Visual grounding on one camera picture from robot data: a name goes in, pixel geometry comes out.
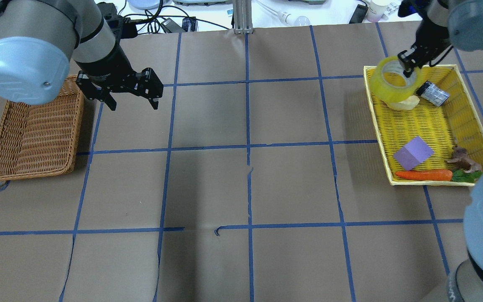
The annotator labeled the orange toy carrot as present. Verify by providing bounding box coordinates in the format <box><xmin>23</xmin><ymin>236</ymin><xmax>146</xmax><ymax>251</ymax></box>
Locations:
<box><xmin>395</xmin><ymin>169</ymin><xmax>454</xmax><ymax>181</ymax></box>

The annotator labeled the yellow packing tape roll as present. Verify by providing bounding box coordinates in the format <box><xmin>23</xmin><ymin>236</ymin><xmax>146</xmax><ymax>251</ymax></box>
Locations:
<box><xmin>366</xmin><ymin>56</ymin><xmax>423</xmax><ymax>103</ymax></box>

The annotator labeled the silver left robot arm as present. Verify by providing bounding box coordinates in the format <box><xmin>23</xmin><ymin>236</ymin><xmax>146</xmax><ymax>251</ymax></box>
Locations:
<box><xmin>0</xmin><ymin>0</ymin><xmax>164</xmax><ymax>111</ymax></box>

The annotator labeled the green leaf toy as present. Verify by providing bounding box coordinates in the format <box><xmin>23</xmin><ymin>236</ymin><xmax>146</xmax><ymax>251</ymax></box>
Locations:
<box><xmin>451</xmin><ymin>169</ymin><xmax>483</xmax><ymax>183</ymax></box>

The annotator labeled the white lidded cup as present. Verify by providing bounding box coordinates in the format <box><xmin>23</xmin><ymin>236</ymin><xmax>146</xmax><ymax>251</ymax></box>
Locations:
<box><xmin>365</xmin><ymin>0</ymin><xmax>392</xmax><ymax>23</ymax></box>

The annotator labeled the yellow woven tray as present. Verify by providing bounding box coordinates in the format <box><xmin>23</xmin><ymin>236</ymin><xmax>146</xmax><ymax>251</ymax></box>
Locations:
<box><xmin>364</xmin><ymin>64</ymin><xmax>483</xmax><ymax>187</ymax></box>

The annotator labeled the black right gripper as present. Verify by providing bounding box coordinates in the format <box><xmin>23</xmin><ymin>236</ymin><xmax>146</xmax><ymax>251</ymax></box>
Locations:
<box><xmin>397</xmin><ymin>44</ymin><xmax>439</xmax><ymax>78</ymax></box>

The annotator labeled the black labelled can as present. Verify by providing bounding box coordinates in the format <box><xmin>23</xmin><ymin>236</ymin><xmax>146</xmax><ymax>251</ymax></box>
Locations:
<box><xmin>415</xmin><ymin>81</ymin><xmax>450</xmax><ymax>107</ymax></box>

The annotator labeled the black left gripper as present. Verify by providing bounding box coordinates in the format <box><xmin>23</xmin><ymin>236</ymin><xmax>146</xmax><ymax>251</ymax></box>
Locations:
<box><xmin>75</xmin><ymin>68</ymin><xmax>164</xmax><ymax>111</ymax></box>

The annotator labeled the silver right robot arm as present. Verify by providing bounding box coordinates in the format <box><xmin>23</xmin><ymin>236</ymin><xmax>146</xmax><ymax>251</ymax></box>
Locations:
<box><xmin>397</xmin><ymin>0</ymin><xmax>483</xmax><ymax>77</ymax></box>

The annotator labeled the aluminium frame post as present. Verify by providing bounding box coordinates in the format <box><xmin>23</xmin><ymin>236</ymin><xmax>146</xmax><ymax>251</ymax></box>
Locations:
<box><xmin>232</xmin><ymin>0</ymin><xmax>254</xmax><ymax>34</ymax></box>

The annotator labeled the brown dried root toy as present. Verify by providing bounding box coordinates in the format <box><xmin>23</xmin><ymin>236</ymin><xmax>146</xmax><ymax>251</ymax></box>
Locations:
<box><xmin>444</xmin><ymin>145</ymin><xmax>483</xmax><ymax>174</ymax></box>

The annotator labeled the brown wicker basket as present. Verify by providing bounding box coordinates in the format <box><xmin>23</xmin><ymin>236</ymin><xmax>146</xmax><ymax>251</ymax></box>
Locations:
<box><xmin>0</xmin><ymin>75</ymin><xmax>84</xmax><ymax>181</ymax></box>

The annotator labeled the purple foam cube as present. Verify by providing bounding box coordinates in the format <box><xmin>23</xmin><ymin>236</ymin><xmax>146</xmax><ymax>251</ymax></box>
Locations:
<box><xmin>392</xmin><ymin>136</ymin><xmax>434</xmax><ymax>171</ymax></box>

